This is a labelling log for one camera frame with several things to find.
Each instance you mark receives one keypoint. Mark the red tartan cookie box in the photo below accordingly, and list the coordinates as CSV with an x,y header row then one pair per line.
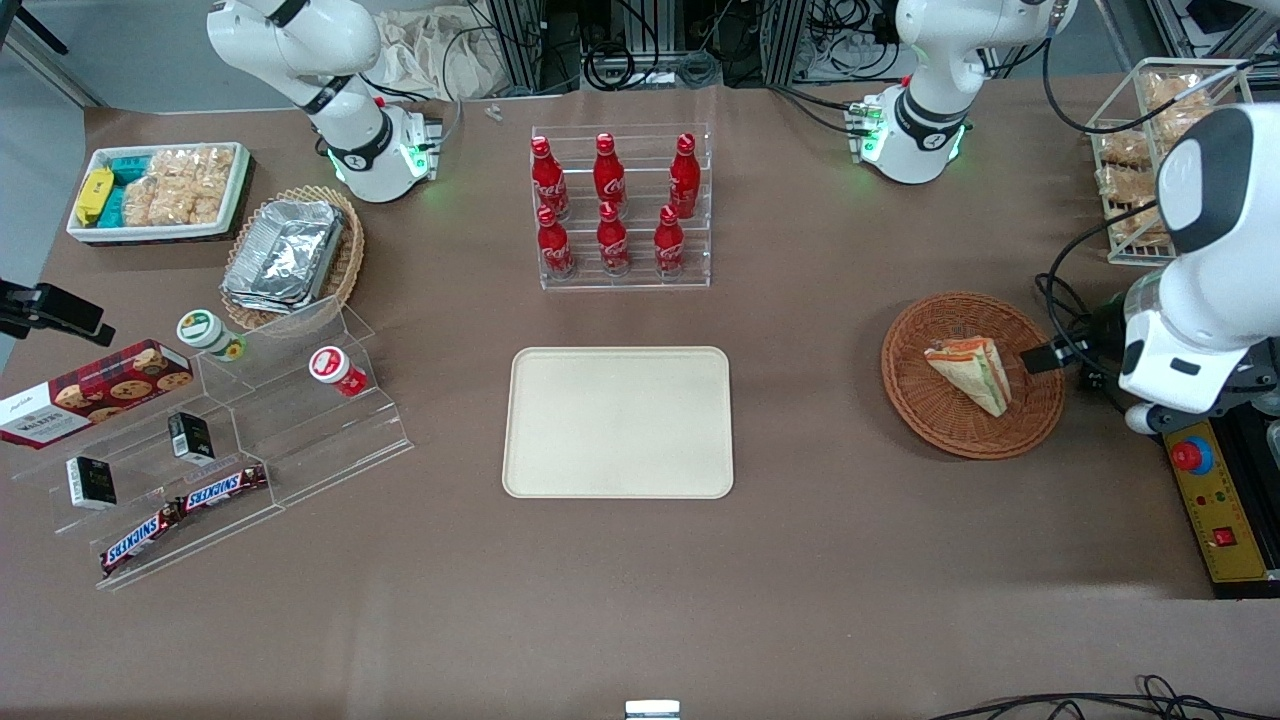
x,y
95,395

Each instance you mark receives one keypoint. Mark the beige crumpled cloth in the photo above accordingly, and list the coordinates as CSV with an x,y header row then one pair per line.
x,y
430,55

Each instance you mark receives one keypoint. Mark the black camera clamp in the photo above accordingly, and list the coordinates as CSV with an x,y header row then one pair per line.
x,y
55,310

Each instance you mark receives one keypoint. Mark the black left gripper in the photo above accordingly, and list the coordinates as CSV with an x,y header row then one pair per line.
x,y
1103,330

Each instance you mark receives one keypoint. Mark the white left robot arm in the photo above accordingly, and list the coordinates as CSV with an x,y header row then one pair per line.
x,y
1220,250

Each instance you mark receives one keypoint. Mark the yellow snack packet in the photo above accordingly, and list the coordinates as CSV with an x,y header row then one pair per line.
x,y
94,195

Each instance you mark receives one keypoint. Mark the triangular sandwich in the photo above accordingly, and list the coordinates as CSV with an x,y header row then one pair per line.
x,y
975,372

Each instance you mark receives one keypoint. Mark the oval light wicker basket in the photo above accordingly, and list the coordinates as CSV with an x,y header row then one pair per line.
x,y
345,265

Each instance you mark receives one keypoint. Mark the clear rice cracker bag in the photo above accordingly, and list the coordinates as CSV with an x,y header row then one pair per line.
x,y
212,180
140,203
175,185

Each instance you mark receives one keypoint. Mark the clear acrylic stepped display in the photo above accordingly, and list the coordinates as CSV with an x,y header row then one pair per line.
x,y
300,440

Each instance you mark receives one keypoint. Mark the black tripod leg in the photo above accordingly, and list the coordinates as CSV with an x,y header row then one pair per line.
x,y
35,32

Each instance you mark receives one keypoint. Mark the clear acrylic bottle rack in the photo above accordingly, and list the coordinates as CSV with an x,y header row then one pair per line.
x,y
640,282

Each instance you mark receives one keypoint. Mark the aluminium frame post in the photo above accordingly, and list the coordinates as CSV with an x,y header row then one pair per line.
x,y
520,45
785,40

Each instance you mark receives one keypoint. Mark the round brown wicker basket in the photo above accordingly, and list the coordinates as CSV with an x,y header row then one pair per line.
x,y
950,420

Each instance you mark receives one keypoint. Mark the red lid cup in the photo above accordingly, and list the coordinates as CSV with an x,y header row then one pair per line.
x,y
332,368

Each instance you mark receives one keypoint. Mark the green lid cup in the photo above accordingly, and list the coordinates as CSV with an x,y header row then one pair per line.
x,y
205,332

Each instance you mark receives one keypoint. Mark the teal snack packet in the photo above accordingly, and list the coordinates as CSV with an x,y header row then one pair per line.
x,y
130,168
113,208

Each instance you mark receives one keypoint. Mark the red cola bottle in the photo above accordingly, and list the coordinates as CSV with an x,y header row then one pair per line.
x,y
554,248
685,180
669,245
552,180
613,245
609,175

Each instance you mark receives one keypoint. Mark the black appliance with yellow panel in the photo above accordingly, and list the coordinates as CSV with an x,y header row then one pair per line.
x,y
1225,520

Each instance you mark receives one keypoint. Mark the small black white box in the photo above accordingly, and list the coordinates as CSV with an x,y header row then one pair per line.
x,y
190,437
92,482

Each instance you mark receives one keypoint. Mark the brown snickers bar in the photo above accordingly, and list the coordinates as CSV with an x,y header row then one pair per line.
x,y
222,488
140,540

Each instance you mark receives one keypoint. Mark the beige plastic tray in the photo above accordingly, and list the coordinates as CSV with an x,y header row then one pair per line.
x,y
618,422

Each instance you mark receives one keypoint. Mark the red emergency stop button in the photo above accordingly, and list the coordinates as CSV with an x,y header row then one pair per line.
x,y
1191,455

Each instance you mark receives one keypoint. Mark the clear fried snack bag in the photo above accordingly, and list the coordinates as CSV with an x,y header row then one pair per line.
x,y
1140,225
1125,148
1170,125
1125,183
1170,92

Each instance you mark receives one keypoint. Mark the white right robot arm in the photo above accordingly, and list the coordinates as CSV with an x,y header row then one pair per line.
x,y
340,120

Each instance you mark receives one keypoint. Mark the stacked aluminium foil containers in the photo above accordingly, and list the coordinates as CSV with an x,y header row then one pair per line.
x,y
285,255

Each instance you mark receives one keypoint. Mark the white rectangular snack bin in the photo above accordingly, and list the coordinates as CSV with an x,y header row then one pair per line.
x,y
150,233

